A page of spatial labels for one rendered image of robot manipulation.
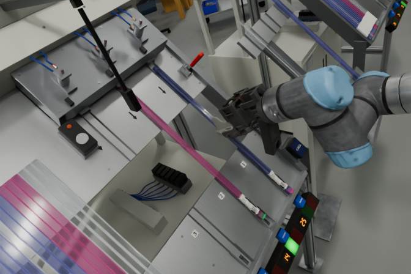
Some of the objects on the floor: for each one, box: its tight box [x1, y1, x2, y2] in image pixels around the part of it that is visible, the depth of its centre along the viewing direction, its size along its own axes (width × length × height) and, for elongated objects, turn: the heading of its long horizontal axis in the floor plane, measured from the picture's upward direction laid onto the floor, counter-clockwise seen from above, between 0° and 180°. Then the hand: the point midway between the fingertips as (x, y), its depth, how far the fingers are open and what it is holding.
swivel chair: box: [136, 0, 171, 33], centre depth 407 cm, size 64×61×109 cm
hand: (222, 129), depth 73 cm, fingers closed, pressing on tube
